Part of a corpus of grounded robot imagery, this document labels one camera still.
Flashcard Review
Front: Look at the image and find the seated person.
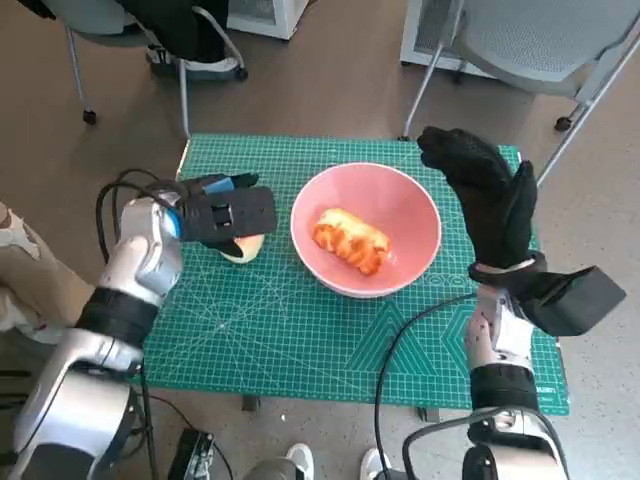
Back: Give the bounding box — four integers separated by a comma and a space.
119, 0, 241, 74

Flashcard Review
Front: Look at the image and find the orange braided toy bread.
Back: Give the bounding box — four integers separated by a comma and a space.
313, 208, 391, 275

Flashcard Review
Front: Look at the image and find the grey mesh chair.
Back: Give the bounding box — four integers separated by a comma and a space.
399, 0, 640, 189

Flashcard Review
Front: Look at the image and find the black floor device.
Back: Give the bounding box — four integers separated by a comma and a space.
167, 427, 216, 480

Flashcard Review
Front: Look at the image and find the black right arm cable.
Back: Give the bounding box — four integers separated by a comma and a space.
402, 407, 571, 480
374, 292, 479, 480

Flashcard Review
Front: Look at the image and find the white shoe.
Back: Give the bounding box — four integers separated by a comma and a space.
284, 443, 315, 480
360, 448, 386, 480

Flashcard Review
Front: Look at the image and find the green cutting mat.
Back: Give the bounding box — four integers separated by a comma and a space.
142, 132, 571, 416

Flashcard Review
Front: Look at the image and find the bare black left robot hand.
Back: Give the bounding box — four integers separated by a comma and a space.
174, 172, 261, 259

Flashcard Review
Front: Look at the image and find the grey chair with casters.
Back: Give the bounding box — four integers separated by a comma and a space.
49, 0, 249, 140

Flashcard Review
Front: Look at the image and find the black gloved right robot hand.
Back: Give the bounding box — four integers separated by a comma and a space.
417, 126, 539, 271

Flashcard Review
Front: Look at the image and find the white perforated cabinet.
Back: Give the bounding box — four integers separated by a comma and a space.
399, 0, 501, 76
227, 0, 304, 42

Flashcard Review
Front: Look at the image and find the pink bowl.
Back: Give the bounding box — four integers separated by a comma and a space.
290, 162, 443, 300

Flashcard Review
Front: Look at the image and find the pale round toy bun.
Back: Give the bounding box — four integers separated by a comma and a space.
219, 234, 266, 264

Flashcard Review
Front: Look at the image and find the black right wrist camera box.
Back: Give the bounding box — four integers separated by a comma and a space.
519, 264, 628, 337

